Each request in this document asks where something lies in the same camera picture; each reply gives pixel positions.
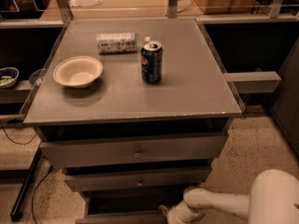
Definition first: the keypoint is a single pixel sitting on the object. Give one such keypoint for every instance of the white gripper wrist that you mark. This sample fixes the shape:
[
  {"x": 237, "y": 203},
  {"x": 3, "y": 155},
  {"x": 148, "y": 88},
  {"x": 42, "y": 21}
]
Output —
[{"x": 176, "y": 216}]

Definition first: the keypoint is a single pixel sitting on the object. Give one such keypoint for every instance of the grey bottom drawer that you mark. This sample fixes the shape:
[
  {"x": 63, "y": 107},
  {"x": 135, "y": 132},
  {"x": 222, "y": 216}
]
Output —
[{"x": 130, "y": 206}]

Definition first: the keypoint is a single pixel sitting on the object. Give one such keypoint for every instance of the grey drawer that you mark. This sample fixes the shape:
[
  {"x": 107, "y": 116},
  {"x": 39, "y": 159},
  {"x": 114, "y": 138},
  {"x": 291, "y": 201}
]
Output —
[
  {"x": 130, "y": 206},
  {"x": 83, "y": 153},
  {"x": 138, "y": 179}
]

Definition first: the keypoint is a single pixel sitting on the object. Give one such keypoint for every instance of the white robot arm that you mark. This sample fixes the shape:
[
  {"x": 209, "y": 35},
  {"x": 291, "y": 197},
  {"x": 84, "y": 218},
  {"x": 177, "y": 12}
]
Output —
[{"x": 273, "y": 199}]

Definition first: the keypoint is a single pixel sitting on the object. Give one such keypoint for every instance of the grey top drawer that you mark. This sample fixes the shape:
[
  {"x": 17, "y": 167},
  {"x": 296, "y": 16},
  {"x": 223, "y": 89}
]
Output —
[{"x": 83, "y": 153}]

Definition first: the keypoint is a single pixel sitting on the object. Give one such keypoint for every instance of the grey middle drawer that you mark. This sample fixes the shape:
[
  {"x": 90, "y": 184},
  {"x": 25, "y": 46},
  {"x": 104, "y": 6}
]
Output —
[{"x": 138, "y": 179}]

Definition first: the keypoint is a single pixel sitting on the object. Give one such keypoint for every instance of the grey drawer cabinet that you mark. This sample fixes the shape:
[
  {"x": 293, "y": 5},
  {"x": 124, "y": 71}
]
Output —
[{"x": 192, "y": 98}]

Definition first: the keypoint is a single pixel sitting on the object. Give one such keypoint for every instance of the black metal floor bar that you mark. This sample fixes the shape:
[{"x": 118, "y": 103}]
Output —
[{"x": 16, "y": 214}]

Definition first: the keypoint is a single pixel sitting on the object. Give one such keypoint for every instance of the grey side shelf beam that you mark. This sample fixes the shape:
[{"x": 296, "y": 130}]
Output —
[{"x": 254, "y": 82}]

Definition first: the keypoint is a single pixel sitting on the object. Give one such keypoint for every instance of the blue pepsi can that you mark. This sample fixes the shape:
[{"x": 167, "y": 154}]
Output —
[{"x": 151, "y": 61}]

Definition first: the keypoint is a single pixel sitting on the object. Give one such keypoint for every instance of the white paper bowl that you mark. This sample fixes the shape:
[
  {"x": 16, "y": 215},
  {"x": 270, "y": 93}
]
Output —
[{"x": 78, "y": 72}]

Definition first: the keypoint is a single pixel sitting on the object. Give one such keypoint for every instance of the clear plastic water bottle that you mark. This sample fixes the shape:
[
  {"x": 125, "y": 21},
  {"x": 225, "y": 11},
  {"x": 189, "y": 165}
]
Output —
[{"x": 113, "y": 43}]

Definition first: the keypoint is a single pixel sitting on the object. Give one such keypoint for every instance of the dark round dish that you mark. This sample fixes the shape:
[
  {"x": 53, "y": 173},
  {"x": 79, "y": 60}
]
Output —
[{"x": 37, "y": 77}]

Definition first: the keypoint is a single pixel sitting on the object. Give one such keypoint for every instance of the small blue patterned bowl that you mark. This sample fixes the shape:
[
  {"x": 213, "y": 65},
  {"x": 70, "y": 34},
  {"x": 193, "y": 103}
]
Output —
[{"x": 8, "y": 77}]

